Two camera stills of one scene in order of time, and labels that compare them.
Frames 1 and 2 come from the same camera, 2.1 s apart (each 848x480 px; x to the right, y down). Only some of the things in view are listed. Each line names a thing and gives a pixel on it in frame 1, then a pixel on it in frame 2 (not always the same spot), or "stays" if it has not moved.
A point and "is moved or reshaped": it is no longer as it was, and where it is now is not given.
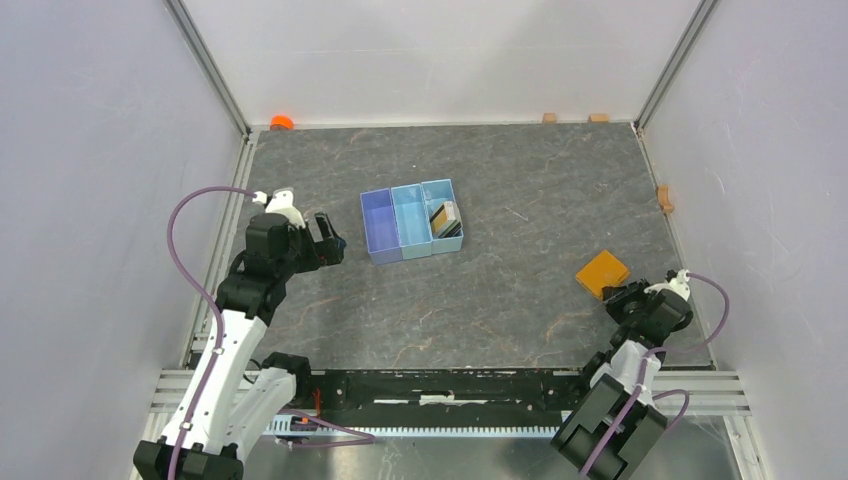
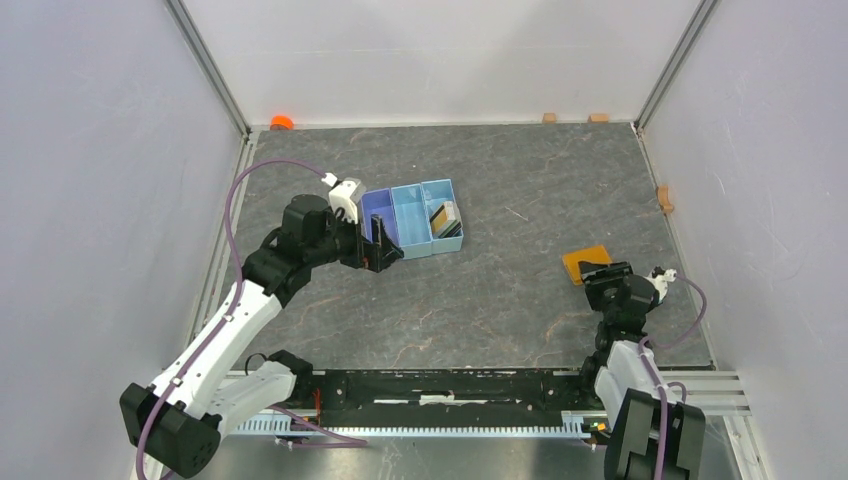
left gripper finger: x=324 y=225 -> x=379 y=235
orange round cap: x=281 y=122 stays
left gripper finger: x=336 y=247 -> x=387 y=255
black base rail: x=444 y=397 stays
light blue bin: x=412 y=221 stays
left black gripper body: x=305 y=254 -> x=348 y=242
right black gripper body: x=626 y=305 -> x=599 y=293
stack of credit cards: x=446 y=221 stays
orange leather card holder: x=601 y=271 is moved or reshaped
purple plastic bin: x=381 y=226 stays
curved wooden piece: x=664 y=200 stays
